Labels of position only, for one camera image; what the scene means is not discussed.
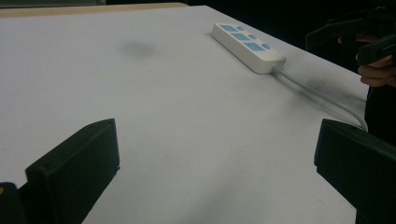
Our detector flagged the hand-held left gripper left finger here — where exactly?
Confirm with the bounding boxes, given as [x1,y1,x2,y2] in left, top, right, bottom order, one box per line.
[24,118,121,224]

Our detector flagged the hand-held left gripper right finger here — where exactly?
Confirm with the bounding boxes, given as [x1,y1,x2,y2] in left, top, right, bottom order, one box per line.
[313,118,396,224]

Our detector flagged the white power strip blue sockets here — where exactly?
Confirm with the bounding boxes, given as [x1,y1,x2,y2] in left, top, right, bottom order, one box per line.
[210,22,288,75]

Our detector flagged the grey power strip cable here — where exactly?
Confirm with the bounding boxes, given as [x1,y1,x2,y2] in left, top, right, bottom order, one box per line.
[271,66,369,133]

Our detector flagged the beige wooden board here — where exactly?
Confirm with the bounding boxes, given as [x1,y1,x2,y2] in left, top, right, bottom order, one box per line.
[0,2,190,19]

